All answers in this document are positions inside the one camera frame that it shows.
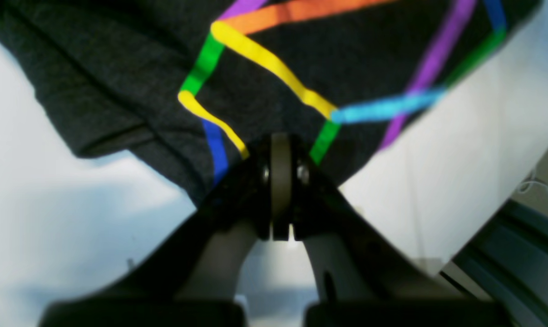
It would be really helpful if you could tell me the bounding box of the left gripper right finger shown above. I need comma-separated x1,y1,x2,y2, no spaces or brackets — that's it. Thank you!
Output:
290,145,513,327

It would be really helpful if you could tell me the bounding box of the white cable on floor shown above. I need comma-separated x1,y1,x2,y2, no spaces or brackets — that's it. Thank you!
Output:
517,170,548,207

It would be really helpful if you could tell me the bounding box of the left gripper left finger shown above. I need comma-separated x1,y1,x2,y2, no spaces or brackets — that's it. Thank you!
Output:
39,150,272,327

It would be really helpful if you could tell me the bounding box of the black t-shirt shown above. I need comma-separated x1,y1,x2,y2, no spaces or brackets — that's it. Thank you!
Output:
0,0,542,205

